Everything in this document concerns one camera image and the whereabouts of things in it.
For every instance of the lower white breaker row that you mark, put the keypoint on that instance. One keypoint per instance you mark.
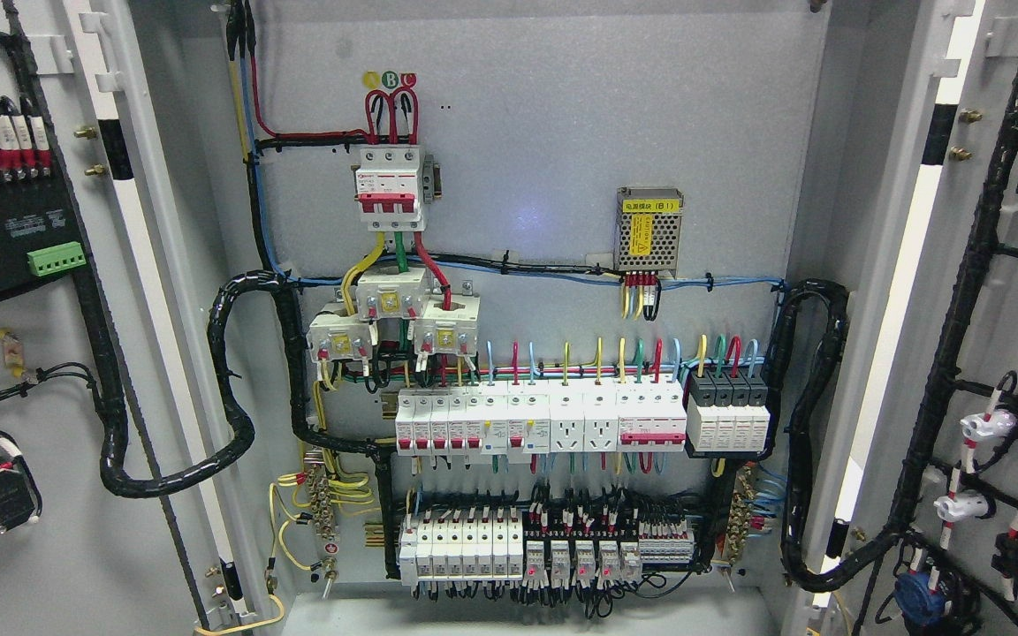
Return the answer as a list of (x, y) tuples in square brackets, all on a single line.
[(462, 546)]

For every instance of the red white circuit breaker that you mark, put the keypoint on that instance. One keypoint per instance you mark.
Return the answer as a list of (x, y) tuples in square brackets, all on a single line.
[(651, 417)]

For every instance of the metal mesh power supply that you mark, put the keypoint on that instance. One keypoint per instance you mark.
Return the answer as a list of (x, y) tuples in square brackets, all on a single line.
[(649, 223)]

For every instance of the main red white breaker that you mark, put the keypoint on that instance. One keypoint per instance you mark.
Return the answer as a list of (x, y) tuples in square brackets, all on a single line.
[(392, 188)]

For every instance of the white current transformers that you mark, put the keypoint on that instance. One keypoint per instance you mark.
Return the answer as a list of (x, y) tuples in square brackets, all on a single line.
[(388, 302)]

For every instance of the black white surge protector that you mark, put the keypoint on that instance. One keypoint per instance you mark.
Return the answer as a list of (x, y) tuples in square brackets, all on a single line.
[(727, 416)]

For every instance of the grey cabinet door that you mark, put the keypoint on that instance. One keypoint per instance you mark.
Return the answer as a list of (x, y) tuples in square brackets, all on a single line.
[(95, 563), (899, 421)]

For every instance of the relay row with red leds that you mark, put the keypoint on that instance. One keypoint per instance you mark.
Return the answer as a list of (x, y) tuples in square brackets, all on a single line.
[(562, 564)]

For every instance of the black digital power meter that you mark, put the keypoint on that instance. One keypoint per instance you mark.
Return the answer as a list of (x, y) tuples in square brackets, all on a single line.
[(35, 213)]

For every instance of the brass ground terminal bar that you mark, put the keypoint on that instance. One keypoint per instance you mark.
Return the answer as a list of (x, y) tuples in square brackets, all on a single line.
[(739, 523)]

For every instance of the white double power sockets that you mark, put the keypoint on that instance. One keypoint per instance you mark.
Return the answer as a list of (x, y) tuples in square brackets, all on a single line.
[(583, 416)]

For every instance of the row of small breakers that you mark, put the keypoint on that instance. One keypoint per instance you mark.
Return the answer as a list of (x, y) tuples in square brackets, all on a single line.
[(485, 419)]

